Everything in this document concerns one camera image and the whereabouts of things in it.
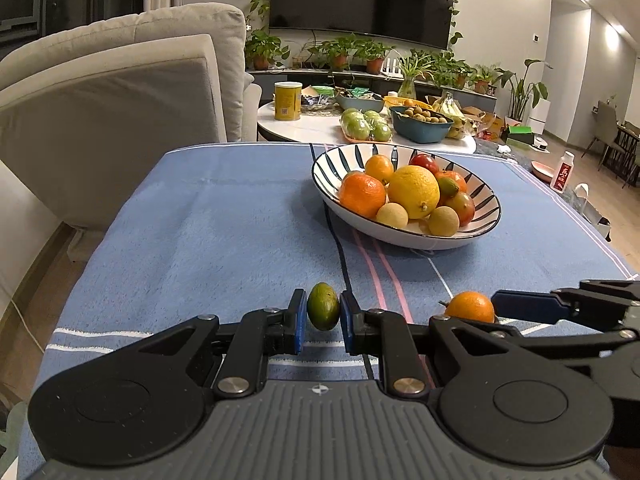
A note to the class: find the blue striped tablecloth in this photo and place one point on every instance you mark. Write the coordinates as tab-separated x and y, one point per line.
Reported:
200	240

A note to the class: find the striped white ceramic bowl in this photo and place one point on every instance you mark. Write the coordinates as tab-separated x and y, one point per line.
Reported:
400	237

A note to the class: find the white robot vacuum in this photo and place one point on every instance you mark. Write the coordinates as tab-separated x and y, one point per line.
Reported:
537	143

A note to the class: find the pile of snack packets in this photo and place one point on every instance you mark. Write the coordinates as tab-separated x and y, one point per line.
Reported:
315	97

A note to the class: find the banana bunch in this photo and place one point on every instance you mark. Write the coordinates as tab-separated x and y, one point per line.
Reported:
447	105

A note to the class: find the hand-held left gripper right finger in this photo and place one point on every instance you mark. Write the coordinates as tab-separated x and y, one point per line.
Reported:
349	322

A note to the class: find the green potted plant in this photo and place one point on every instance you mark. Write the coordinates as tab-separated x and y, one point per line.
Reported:
340	52
440	67
375	57
261	50
460	77
482	82

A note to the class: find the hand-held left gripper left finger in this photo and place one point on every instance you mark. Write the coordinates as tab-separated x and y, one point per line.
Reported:
299	322

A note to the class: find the pack of green apples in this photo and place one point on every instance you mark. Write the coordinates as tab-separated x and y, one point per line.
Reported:
365	127

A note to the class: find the white round coffee table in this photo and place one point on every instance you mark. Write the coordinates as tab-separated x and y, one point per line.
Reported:
310	132

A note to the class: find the large leafy floor plant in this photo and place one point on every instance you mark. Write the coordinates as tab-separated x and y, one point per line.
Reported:
520	92

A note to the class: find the dark dining table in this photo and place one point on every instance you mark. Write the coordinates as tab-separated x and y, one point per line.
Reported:
630	145

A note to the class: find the dark marble table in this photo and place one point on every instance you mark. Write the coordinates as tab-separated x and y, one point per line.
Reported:
520	160

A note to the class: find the grey television console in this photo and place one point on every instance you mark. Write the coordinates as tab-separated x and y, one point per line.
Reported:
300	77

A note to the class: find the yellow canister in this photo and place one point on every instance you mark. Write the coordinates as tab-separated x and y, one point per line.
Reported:
287	102

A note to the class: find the white tissue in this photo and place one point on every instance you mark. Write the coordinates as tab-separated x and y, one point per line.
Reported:
502	148

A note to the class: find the dimpled tangerine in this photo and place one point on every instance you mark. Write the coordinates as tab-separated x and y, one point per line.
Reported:
362	195

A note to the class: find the yellow basket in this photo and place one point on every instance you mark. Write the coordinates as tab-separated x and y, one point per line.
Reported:
395	101

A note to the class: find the large yellow lemon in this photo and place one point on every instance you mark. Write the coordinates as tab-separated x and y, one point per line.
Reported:
414	190

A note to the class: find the cardboard box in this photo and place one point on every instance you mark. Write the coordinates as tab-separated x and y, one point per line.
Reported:
492	122

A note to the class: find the grey bowl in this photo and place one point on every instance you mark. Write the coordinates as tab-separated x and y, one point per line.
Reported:
357	104

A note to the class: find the clear plastic snack bag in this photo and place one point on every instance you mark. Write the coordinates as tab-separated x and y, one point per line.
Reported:
482	132

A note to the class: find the glass vase with plant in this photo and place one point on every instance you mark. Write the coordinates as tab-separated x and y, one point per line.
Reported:
406	90

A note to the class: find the wall television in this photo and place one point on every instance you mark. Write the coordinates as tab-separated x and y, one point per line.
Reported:
360	0

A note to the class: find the grey dining chair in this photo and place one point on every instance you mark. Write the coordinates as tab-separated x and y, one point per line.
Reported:
606	120

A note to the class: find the white bottle red label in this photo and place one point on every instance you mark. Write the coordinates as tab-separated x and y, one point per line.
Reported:
562	175

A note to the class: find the white yellow paper bag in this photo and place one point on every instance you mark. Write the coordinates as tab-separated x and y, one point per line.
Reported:
597	212

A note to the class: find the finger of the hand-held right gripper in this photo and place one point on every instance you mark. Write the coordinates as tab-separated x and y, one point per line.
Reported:
590	347
525	306

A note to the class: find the small white picket fence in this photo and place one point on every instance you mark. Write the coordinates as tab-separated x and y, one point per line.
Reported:
395	62

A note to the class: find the pile of longans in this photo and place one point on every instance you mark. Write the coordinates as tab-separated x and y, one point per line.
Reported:
425	115

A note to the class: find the orange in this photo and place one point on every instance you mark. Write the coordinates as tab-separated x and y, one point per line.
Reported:
470	306
378	167

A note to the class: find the small green kumquat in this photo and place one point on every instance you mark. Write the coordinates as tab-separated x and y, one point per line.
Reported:
322	306
447	187

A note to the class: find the white box-shaped unit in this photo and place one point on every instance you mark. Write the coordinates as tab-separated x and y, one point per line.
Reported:
540	115

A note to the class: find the green box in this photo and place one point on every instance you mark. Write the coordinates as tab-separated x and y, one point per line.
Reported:
517	135

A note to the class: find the pink plate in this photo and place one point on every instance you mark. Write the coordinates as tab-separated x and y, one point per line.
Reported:
542	170

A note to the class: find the brown longan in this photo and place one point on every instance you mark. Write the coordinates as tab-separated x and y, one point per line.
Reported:
443	221
391	215

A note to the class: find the beige armchair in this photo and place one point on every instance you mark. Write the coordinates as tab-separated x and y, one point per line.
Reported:
110	110

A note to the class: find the red yellow apple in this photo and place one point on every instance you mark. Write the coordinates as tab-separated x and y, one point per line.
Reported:
462	207

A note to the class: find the dark blue bowl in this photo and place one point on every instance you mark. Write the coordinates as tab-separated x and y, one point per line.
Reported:
420	132

